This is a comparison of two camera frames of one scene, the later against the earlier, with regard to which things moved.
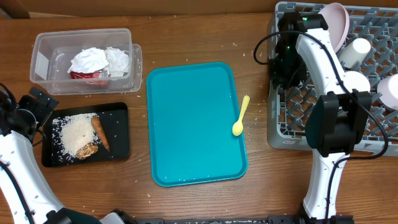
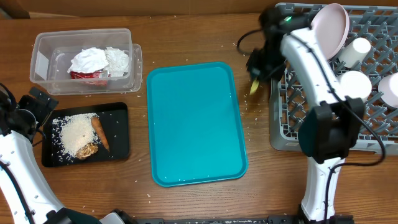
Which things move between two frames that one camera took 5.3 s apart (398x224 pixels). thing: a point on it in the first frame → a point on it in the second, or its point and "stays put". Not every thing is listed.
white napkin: (88, 60) stays put
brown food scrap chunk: (86, 150) stays put
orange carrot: (97, 126) stays put
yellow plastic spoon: (238, 126) → (254, 86)
